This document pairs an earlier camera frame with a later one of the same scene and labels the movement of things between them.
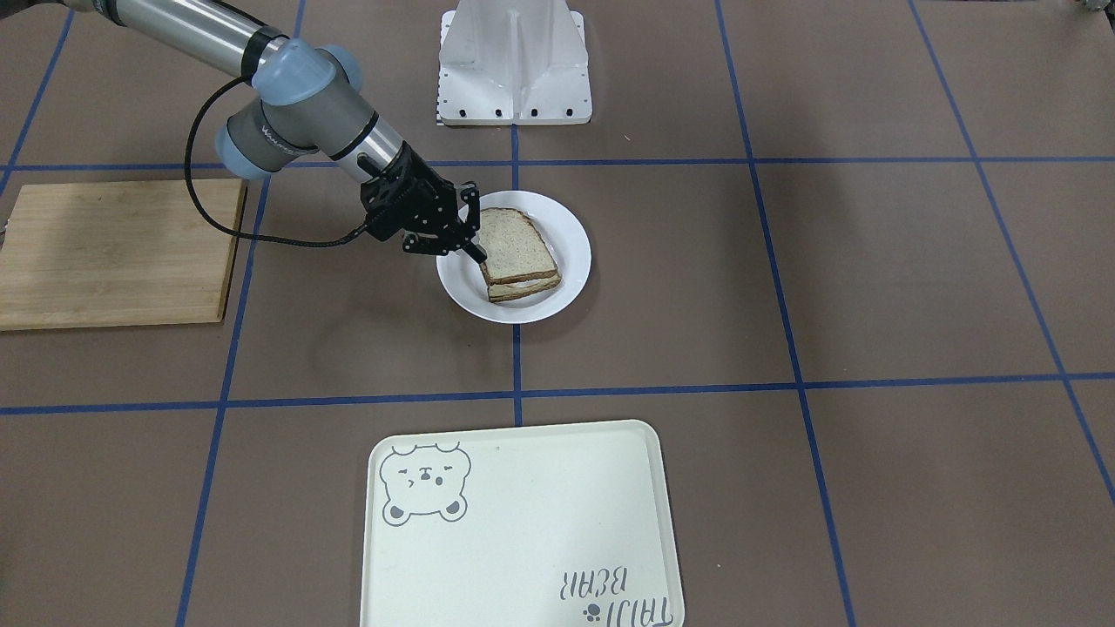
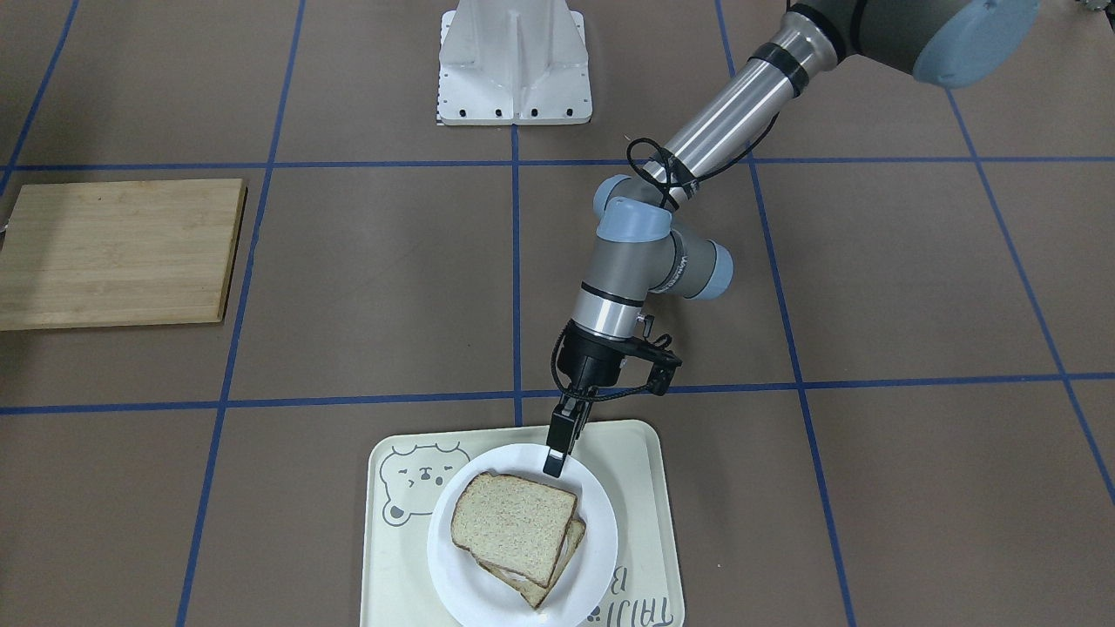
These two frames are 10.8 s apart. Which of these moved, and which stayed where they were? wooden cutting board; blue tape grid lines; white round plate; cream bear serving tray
Moved: white round plate
Stayed: cream bear serving tray; wooden cutting board; blue tape grid lines
